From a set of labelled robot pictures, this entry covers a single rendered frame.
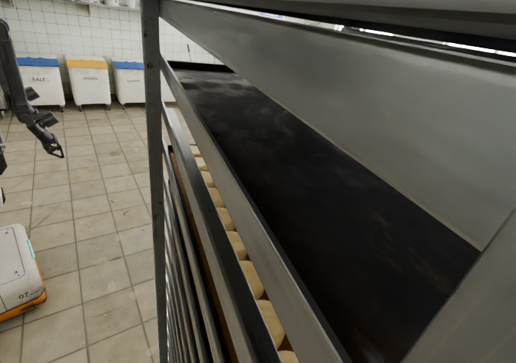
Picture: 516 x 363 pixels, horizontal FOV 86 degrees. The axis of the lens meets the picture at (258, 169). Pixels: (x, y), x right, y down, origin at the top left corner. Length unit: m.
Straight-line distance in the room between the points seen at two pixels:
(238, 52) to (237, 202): 0.09
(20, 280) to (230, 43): 2.08
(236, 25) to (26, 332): 2.22
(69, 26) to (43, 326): 4.55
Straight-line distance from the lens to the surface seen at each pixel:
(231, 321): 0.23
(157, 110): 0.62
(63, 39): 5.80
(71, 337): 2.19
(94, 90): 5.31
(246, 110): 0.38
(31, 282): 2.17
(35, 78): 5.25
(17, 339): 2.29
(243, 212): 0.16
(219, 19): 0.20
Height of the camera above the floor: 1.79
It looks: 29 degrees down
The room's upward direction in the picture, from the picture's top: 9 degrees clockwise
